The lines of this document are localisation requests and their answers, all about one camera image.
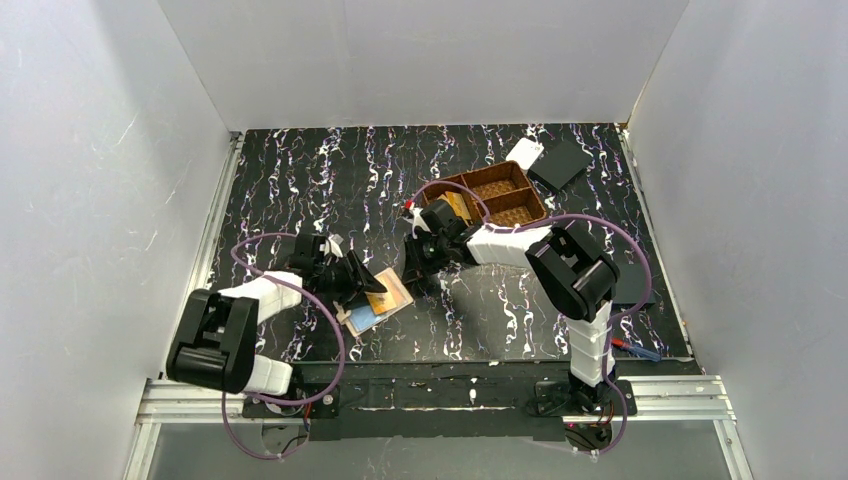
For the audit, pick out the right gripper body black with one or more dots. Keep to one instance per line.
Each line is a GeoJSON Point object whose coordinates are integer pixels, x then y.
{"type": "Point", "coordinates": [418, 258]}

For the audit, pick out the gold credit card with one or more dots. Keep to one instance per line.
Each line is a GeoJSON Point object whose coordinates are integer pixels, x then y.
{"type": "Point", "coordinates": [457, 203]}

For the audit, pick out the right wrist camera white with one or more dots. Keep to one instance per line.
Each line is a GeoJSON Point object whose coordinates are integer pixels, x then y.
{"type": "Point", "coordinates": [413, 215]}

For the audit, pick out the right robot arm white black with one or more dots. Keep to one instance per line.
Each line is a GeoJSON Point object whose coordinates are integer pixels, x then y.
{"type": "Point", "coordinates": [577, 276]}

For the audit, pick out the white small box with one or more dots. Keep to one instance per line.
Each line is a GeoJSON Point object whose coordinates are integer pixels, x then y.
{"type": "Point", "coordinates": [525, 153]}

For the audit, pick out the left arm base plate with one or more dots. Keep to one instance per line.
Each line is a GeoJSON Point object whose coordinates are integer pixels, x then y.
{"type": "Point", "coordinates": [326, 407]}

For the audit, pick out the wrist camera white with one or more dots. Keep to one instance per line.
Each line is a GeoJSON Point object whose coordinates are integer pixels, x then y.
{"type": "Point", "coordinates": [413, 215]}
{"type": "Point", "coordinates": [332, 247]}

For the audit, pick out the black flat box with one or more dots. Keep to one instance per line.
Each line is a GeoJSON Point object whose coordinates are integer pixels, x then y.
{"type": "Point", "coordinates": [556, 168]}

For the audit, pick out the black pad on table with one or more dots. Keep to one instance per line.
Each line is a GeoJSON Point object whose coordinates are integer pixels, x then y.
{"type": "Point", "coordinates": [630, 286]}

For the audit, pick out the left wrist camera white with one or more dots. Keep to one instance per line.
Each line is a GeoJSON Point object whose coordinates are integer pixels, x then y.
{"type": "Point", "coordinates": [332, 247]}

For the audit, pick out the red blue screwdriver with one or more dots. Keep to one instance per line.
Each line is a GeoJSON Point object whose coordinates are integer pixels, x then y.
{"type": "Point", "coordinates": [636, 350]}

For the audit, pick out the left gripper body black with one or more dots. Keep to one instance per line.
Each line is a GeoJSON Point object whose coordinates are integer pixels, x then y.
{"type": "Point", "coordinates": [347, 277]}

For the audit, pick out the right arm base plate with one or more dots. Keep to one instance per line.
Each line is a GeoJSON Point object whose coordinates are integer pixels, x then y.
{"type": "Point", "coordinates": [560, 398]}

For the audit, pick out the brown woven divided basket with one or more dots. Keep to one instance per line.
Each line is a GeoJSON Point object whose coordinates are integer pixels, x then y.
{"type": "Point", "coordinates": [503, 188]}

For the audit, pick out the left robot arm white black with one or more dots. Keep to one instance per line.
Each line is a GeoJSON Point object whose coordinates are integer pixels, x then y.
{"type": "Point", "coordinates": [214, 343]}

